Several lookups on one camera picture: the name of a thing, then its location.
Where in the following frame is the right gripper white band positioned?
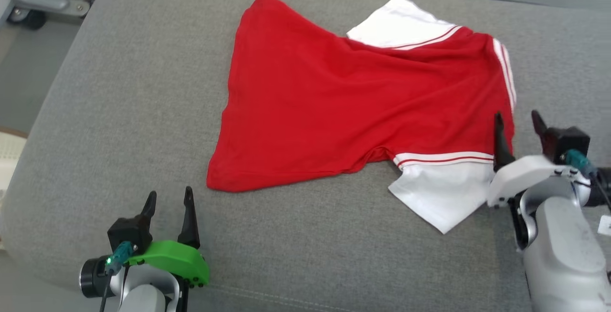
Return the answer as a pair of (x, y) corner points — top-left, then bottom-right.
(486, 110), (580, 208)

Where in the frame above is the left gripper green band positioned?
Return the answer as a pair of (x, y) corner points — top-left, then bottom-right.
(128, 187), (211, 288)

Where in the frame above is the red and white jersey shirt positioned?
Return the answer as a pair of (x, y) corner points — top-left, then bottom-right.
(206, 0), (517, 235)

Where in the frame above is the grey fabric sofa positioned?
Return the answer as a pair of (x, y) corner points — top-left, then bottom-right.
(0, 0), (611, 312)

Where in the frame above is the cream perforated laundry basket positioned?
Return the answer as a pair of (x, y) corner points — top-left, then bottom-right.
(0, 128), (28, 250)

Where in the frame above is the black caster wheel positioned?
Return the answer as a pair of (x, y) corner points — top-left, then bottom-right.
(7, 9), (48, 31)

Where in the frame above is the left black cable teal plug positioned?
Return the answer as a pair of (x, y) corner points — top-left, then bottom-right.
(99, 241), (135, 312)

